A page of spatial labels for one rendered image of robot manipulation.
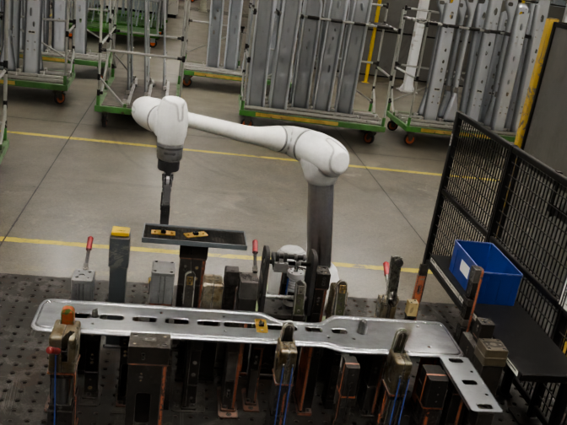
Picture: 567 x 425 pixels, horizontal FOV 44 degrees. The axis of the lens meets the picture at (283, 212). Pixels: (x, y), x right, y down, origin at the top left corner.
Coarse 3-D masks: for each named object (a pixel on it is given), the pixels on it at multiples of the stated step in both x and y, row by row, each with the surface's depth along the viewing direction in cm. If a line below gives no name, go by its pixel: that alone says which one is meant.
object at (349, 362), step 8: (344, 360) 216; (352, 360) 216; (344, 368) 214; (352, 368) 212; (344, 376) 214; (352, 376) 213; (344, 384) 214; (352, 384) 214; (344, 392) 215; (352, 392) 216; (344, 400) 217; (336, 408) 222; (344, 408) 217; (336, 416) 221; (344, 416) 220; (336, 424) 221; (344, 424) 221
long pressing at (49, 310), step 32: (32, 320) 212; (96, 320) 216; (128, 320) 218; (160, 320) 221; (192, 320) 224; (224, 320) 227; (352, 320) 239; (384, 320) 242; (416, 320) 244; (352, 352) 220; (384, 352) 222; (416, 352) 225; (448, 352) 227
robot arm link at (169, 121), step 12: (168, 96) 231; (156, 108) 234; (168, 108) 227; (180, 108) 228; (156, 120) 230; (168, 120) 228; (180, 120) 229; (156, 132) 232; (168, 132) 229; (180, 132) 230; (168, 144) 231; (180, 144) 233
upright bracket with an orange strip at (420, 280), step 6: (420, 264) 243; (426, 264) 244; (420, 270) 243; (426, 270) 244; (420, 276) 244; (420, 282) 245; (414, 288) 247; (420, 288) 246; (414, 294) 247; (420, 294) 247; (420, 300) 248
